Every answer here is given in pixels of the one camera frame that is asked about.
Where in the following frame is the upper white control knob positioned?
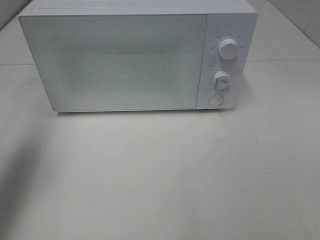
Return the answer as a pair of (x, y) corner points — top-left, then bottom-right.
(217, 37), (240, 60)

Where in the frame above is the round white door button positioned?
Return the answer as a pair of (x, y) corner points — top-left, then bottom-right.
(208, 94), (224, 107)

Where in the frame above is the white microwave oven body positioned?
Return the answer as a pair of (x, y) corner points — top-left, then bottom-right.
(18, 0), (258, 112)

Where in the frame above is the white microwave door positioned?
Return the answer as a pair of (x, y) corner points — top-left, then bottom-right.
(19, 14), (208, 112)

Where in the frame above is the white timer knob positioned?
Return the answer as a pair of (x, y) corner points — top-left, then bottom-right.
(213, 71), (231, 90)

